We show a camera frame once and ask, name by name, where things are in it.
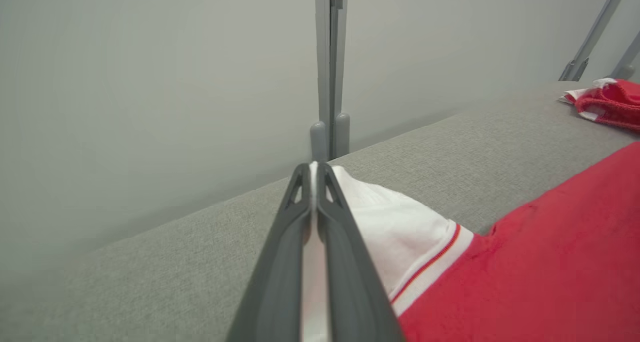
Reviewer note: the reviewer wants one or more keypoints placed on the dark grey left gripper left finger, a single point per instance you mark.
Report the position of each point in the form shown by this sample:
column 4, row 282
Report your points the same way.
column 275, row 282

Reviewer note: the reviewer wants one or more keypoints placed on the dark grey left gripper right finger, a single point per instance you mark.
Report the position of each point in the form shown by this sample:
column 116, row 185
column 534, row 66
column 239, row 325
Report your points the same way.
column 350, row 282

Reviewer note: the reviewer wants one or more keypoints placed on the red white lettered jersey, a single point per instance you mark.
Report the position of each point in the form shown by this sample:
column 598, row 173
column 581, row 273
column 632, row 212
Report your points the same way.
column 525, row 272

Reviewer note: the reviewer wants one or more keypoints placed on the grey double partition post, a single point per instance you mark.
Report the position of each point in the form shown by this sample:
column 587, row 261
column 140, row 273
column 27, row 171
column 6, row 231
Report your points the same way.
column 325, row 56

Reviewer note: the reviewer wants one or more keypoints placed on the grey slanted partition post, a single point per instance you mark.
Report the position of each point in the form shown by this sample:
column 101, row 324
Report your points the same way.
column 595, row 31
column 629, row 61

